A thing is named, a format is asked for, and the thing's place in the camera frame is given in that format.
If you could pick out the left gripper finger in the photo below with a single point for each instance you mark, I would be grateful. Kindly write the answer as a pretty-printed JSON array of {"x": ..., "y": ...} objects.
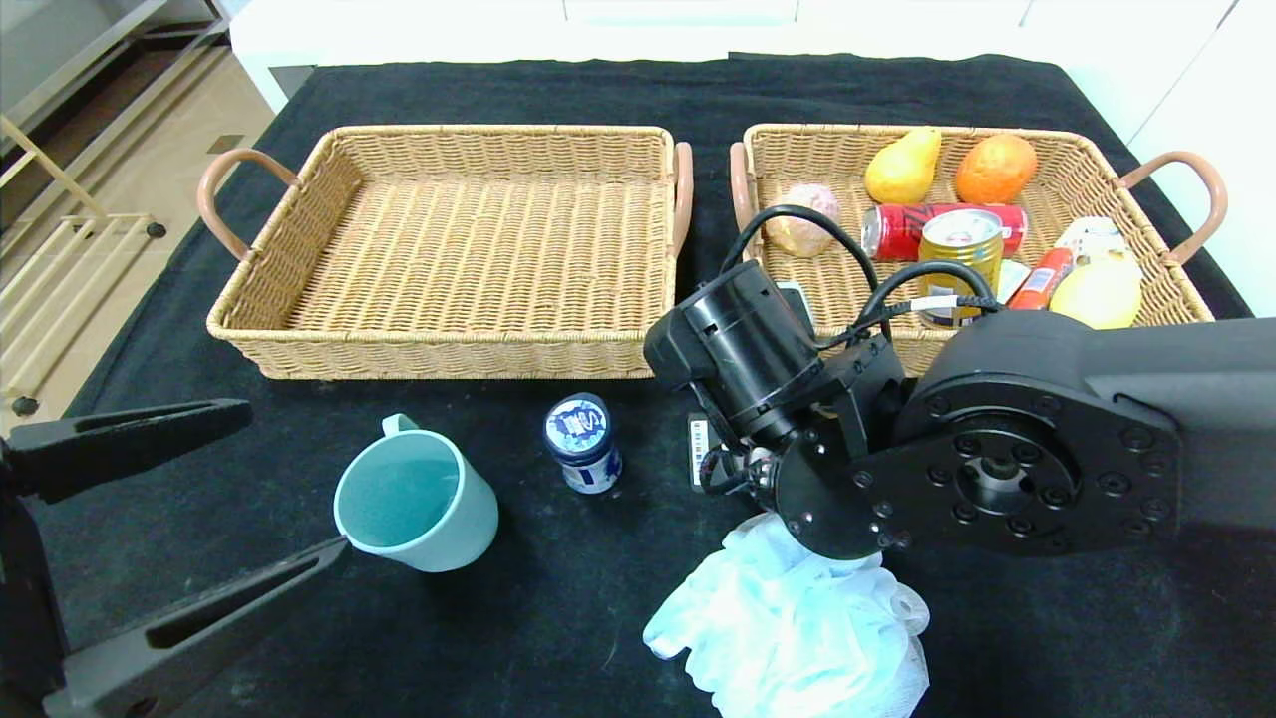
[
  {"x": 110, "y": 678},
  {"x": 120, "y": 449}
]

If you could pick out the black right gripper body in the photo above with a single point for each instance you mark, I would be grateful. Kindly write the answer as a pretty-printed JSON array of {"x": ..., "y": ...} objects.
[{"x": 699, "y": 450}]

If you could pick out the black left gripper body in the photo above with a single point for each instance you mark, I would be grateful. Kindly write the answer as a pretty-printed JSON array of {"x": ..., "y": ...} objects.
[{"x": 22, "y": 499}]

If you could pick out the teal plastic mug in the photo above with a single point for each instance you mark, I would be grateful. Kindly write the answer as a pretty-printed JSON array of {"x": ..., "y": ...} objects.
[{"x": 454, "y": 519}]

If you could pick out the gold Red Bull can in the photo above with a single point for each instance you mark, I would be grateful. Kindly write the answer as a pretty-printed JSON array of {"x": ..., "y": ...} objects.
[{"x": 959, "y": 269}]

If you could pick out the yellow lemon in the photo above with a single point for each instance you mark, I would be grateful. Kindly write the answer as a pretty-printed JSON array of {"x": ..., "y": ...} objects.
[{"x": 1097, "y": 294}]

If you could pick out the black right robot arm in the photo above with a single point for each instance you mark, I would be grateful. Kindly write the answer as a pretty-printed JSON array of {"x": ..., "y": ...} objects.
[{"x": 997, "y": 439}]

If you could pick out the empty wicker basket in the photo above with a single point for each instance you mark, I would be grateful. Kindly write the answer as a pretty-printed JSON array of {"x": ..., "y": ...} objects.
[{"x": 469, "y": 259}]

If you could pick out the wicker basket with food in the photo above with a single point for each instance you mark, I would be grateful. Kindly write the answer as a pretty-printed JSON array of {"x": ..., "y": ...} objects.
[{"x": 1087, "y": 179}]

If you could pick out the cream wooden rack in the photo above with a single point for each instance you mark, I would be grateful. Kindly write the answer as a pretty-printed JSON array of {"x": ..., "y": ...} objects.
[{"x": 25, "y": 407}]

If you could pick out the small blue white bottle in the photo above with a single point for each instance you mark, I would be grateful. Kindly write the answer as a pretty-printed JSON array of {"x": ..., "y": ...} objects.
[{"x": 583, "y": 439}]

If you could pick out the light blue bath loofah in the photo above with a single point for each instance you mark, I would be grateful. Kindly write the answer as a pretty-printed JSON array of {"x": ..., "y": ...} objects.
[{"x": 788, "y": 638}]

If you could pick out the lumpy pink bread bun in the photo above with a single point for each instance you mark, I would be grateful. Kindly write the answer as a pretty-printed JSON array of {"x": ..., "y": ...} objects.
[{"x": 807, "y": 234}]

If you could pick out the red cola can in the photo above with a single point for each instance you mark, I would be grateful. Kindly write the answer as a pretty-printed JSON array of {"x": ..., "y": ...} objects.
[{"x": 892, "y": 231}]

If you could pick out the yellow pear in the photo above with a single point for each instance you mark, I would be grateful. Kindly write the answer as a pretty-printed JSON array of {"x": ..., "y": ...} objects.
[{"x": 902, "y": 173}]

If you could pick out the green candy packet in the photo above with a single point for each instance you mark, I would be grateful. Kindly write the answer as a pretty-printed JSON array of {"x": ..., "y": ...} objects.
[{"x": 1012, "y": 277}]

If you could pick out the orange sausage stick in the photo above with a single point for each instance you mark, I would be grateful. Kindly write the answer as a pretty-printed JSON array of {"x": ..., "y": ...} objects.
[{"x": 1042, "y": 277}]

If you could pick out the orange fruit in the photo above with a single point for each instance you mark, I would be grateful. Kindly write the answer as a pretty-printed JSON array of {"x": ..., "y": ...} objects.
[{"x": 994, "y": 170}]

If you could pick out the white tea carton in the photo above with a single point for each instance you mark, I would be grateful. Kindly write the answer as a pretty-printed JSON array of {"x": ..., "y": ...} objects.
[{"x": 1092, "y": 237}]

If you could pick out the grey metal shelf frame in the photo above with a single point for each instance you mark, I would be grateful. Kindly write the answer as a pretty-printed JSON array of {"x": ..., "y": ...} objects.
[{"x": 100, "y": 50}]

